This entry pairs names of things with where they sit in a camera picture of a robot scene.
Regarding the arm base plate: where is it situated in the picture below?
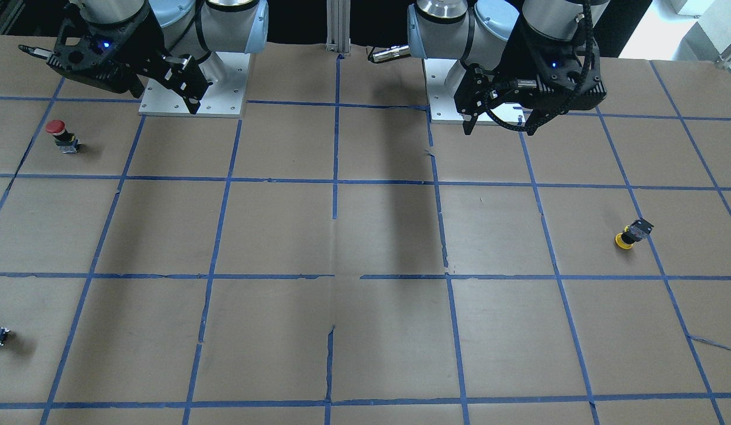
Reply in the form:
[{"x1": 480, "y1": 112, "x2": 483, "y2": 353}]
[
  {"x1": 139, "y1": 52, "x2": 254, "y2": 119},
  {"x1": 423, "y1": 58, "x2": 525, "y2": 125}
]

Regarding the red push button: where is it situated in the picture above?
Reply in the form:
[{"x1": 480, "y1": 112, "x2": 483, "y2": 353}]
[{"x1": 44, "y1": 119, "x2": 80, "y2": 154}]

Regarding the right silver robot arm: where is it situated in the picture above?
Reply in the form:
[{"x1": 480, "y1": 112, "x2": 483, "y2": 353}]
[{"x1": 18, "y1": 1, "x2": 269, "y2": 118}]

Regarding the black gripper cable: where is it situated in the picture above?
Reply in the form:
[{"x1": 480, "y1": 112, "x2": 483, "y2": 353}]
[{"x1": 482, "y1": 0, "x2": 596, "y2": 132}]

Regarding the yellow push button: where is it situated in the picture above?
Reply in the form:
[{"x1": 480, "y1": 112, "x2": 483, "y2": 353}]
[{"x1": 614, "y1": 218, "x2": 654, "y2": 250}]

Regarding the aluminium frame post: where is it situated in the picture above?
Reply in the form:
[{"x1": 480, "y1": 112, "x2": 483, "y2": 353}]
[{"x1": 326, "y1": 0, "x2": 351, "y2": 56}]

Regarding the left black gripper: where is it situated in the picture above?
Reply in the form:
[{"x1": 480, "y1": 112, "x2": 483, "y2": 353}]
[{"x1": 454, "y1": 15, "x2": 607, "y2": 136}]

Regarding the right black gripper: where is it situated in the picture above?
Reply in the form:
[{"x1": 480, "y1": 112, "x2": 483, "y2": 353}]
[{"x1": 18, "y1": 5, "x2": 209, "y2": 114}]

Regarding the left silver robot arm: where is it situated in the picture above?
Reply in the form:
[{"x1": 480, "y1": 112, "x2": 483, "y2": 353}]
[{"x1": 368, "y1": 1, "x2": 608, "y2": 135}]

